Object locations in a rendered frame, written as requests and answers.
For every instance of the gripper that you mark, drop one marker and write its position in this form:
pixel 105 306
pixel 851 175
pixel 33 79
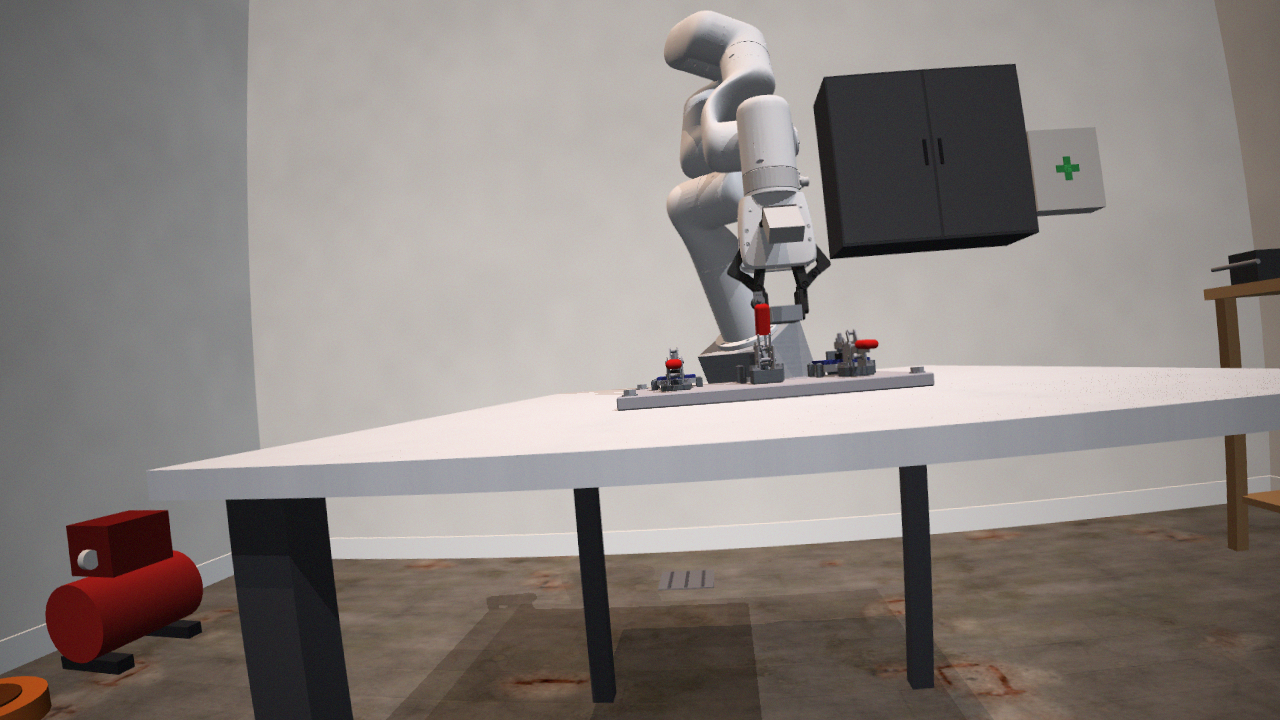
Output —
pixel 758 255

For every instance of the blue flat plate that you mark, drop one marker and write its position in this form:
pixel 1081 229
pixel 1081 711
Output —
pixel 692 376
pixel 831 365

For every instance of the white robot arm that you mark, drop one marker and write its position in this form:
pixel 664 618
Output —
pixel 734 55

